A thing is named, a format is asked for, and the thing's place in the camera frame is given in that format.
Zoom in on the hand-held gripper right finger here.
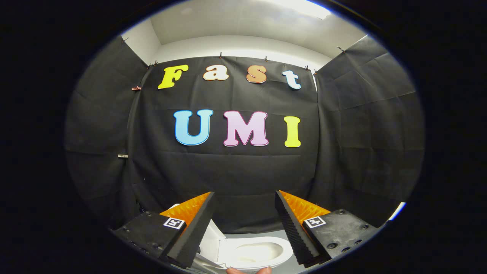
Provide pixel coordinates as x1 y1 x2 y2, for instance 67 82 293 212
275 190 381 267

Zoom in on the white toilet bowl with seat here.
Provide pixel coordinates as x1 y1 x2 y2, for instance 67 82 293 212
217 236 294 271

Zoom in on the black backdrop cloth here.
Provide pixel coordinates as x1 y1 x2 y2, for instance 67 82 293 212
64 34 425 234

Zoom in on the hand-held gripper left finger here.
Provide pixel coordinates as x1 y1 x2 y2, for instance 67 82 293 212
112 191 215 269

